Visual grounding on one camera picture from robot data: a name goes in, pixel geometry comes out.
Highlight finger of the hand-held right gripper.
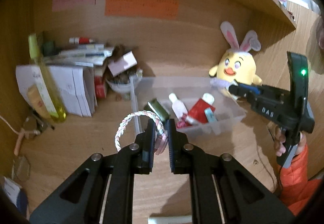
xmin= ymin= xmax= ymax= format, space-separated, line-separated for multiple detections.
xmin=228 ymin=83 xmax=264 ymax=103

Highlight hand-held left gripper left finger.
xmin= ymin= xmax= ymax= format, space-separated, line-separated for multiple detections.
xmin=29 ymin=119 xmax=156 ymax=224

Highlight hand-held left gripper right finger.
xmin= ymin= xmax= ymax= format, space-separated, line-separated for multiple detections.
xmin=166 ymin=119 xmax=295 ymax=224

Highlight pink braided headband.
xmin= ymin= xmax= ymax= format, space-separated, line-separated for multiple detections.
xmin=115 ymin=110 xmax=168 ymax=156

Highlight clear plastic bin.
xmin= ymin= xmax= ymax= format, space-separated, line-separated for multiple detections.
xmin=130 ymin=76 xmax=247 ymax=136

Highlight green round jar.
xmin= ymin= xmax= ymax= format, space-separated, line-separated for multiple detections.
xmin=143 ymin=98 xmax=169 ymax=123

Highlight pale mint cosmetic tube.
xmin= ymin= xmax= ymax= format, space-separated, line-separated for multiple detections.
xmin=204 ymin=109 xmax=218 ymax=123

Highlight person's right hand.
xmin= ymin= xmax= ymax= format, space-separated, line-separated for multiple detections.
xmin=274 ymin=128 xmax=307 ymax=157

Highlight yellow chick plush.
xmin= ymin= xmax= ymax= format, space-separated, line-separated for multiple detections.
xmin=208 ymin=21 xmax=264 ymax=100

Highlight white small bottle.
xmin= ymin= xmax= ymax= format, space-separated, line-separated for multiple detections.
xmin=168 ymin=93 xmax=193 ymax=128

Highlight red toothpaste tube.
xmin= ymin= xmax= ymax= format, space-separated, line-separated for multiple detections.
xmin=186 ymin=93 xmax=216 ymax=124

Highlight pale beige cloth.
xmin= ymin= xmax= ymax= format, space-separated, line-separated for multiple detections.
xmin=305 ymin=11 xmax=324 ymax=75

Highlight clear glass bowl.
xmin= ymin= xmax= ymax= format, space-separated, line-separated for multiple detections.
xmin=105 ymin=76 xmax=141 ymax=94

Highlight red box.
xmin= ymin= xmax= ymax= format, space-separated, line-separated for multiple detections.
xmin=94 ymin=67 xmax=108 ymax=99

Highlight white small box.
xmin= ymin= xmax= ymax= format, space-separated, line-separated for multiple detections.
xmin=108 ymin=50 xmax=137 ymax=77

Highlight folded white papers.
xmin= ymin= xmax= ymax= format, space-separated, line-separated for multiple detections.
xmin=16 ymin=63 xmax=98 ymax=117

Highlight stack of books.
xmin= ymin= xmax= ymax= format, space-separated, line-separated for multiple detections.
xmin=43 ymin=43 xmax=114 ymax=66

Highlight dark hair clip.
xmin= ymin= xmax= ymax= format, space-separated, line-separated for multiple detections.
xmin=23 ymin=110 xmax=55 ymax=136

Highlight small yellow cream tube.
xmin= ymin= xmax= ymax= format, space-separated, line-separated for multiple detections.
xmin=27 ymin=86 xmax=51 ymax=119

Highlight yellow-green spray bottle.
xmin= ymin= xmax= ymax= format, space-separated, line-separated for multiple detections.
xmin=28 ymin=33 xmax=67 ymax=123

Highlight red and white marker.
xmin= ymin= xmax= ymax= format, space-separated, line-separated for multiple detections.
xmin=69 ymin=37 xmax=97 ymax=45

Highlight orange paper note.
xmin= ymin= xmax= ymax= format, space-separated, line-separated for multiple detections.
xmin=104 ymin=0 xmax=179 ymax=21

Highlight clear plastic wrapper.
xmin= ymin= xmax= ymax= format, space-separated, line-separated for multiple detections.
xmin=11 ymin=155 xmax=31 ymax=181

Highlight white and blue box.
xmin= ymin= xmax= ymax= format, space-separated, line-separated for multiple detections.
xmin=0 ymin=176 xmax=28 ymax=214

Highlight black cable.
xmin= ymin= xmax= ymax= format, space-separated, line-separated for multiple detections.
xmin=256 ymin=123 xmax=282 ymax=196

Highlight pink cable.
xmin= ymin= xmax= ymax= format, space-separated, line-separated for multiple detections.
xmin=0 ymin=115 xmax=41 ymax=156

